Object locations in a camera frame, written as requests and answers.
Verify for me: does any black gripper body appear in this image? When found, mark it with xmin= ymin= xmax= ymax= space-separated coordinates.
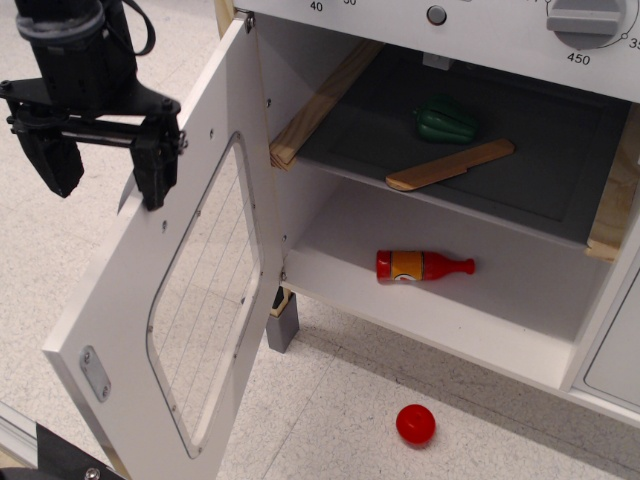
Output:
xmin=1 ymin=24 xmax=186 ymax=160

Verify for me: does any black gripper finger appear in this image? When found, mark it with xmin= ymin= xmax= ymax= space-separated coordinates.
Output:
xmin=130 ymin=135 xmax=179 ymax=211
xmin=17 ymin=130 xmax=84 ymax=198

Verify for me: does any white toy oven door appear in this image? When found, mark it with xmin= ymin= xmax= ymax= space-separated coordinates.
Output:
xmin=44 ymin=12 xmax=282 ymax=479

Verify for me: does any grey oven door handle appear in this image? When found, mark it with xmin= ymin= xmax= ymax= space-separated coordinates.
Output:
xmin=117 ymin=173 xmax=139 ymax=214

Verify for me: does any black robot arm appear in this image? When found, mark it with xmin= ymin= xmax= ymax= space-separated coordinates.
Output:
xmin=1 ymin=1 xmax=187 ymax=211

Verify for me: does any black tape strip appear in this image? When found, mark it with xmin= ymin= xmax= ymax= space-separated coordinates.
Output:
xmin=271 ymin=287 xmax=287 ymax=316

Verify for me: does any grey leg foot cap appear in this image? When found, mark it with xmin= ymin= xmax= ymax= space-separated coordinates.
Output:
xmin=266 ymin=292 xmax=300 ymax=354

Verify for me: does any red toy ketchup bottle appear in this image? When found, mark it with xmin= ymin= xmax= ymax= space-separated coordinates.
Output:
xmin=376 ymin=250 xmax=476 ymax=283

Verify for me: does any green toy bell pepper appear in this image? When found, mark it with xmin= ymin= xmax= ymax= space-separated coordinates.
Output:
xmin=413 ymin=94 xmax=480 ymax=145

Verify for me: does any wooden toy knife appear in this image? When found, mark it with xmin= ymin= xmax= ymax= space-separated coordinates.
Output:
xmin=385 ymin=139 xmax=516 ymax=192

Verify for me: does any white toy kitchen body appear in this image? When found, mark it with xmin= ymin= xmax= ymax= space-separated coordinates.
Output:
xmin=237 ymin=1 xmax=639 ymax=425

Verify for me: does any grey round button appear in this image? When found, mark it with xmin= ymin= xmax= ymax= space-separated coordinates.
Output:
xmin=426 ymin=5 xmax=447 ymax=26

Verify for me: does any red toy ball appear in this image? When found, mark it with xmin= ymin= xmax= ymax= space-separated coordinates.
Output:
xmin=396 ymin=404 xmax=437 ymax=447

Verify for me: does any grey temperature knob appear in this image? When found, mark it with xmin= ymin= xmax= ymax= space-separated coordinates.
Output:
xmin=546 ymin=0 xmax=627 ymax=50

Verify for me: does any white cabinet door right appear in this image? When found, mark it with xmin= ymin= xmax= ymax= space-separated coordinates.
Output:
xmin=584 ymin=275 xmax=639 ymax=411

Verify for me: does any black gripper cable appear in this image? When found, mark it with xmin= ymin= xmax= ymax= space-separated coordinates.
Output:
xmin=107 ymin=0 xmax=157 ymax=57

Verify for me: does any light wooden leg post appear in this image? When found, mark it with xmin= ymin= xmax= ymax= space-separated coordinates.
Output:
xmin=214 ymin=0 xmax=235 ymax=38

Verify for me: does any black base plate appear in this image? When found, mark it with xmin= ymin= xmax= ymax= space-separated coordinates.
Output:
xmin=36 ymin=423 xmax=124 ymax=480

